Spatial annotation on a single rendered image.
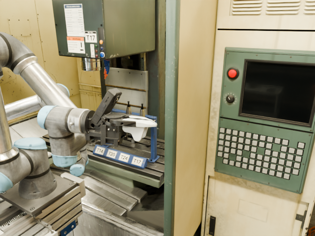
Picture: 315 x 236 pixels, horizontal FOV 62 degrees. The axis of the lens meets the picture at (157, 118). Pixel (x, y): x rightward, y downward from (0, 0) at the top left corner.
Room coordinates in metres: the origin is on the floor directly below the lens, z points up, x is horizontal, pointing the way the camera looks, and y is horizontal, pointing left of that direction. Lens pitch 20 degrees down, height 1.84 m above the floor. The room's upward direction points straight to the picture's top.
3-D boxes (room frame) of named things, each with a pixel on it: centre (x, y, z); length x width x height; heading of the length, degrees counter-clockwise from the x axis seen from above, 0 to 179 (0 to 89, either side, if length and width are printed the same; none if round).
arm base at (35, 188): (0.95, 0.51, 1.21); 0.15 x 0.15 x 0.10
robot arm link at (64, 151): (0.76, 0.29, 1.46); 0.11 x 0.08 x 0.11; 163
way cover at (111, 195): (1.62, 0.54, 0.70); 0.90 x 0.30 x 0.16; 61
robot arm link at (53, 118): (0.75, 0.30, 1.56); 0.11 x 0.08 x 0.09; 73
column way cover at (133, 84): (2.46, 0.30, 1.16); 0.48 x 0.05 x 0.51; 61
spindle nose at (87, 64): (2.07, 0.52, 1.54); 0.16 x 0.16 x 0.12
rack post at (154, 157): (1.67, 0.03, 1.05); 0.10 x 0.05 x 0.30; 151
